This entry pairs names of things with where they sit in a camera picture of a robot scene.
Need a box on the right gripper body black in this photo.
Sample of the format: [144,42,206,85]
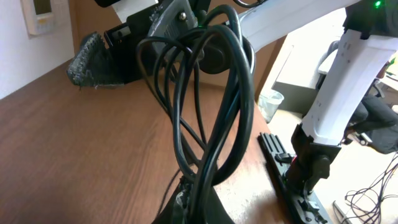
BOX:
[104,0,212,85]

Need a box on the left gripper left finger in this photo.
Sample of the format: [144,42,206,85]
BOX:
[152,176,234,224]

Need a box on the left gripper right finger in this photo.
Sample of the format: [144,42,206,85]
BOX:
[257,133,333,223]

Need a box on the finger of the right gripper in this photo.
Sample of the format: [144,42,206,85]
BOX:
[66,32,124,88]
[148,0,198,39]

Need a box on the black cable bundle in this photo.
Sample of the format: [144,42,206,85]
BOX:
[136,4,256,224]

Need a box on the translucent plastic cup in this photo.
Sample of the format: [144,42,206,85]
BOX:
[257,89,284,123]

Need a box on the floor cable tangle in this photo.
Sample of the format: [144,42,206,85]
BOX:
[344,152,398,224]

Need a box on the wall thermostat panel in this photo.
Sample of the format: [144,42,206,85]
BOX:
[21,0,55,35]

